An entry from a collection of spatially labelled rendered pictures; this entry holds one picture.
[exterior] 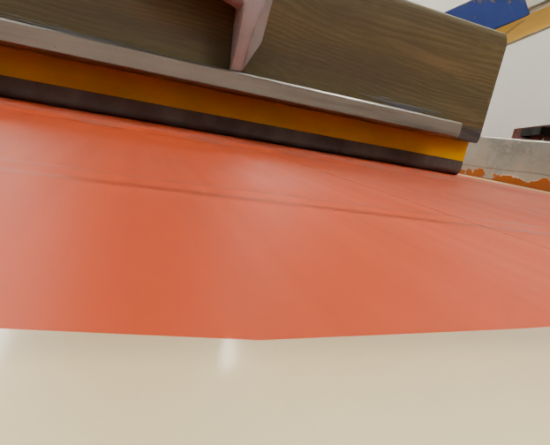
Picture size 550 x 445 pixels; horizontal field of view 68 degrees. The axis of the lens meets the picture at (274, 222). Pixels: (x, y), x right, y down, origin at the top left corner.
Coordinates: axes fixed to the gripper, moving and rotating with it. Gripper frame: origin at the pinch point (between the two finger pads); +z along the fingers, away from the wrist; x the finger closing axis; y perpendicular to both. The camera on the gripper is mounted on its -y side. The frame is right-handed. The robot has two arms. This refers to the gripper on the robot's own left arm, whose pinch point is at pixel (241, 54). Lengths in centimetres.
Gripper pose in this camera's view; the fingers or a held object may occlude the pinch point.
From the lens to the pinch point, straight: 25.7
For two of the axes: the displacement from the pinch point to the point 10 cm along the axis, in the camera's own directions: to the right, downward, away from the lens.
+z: -1.5, 9.6, 2.2
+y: -9.4, -0.6, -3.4
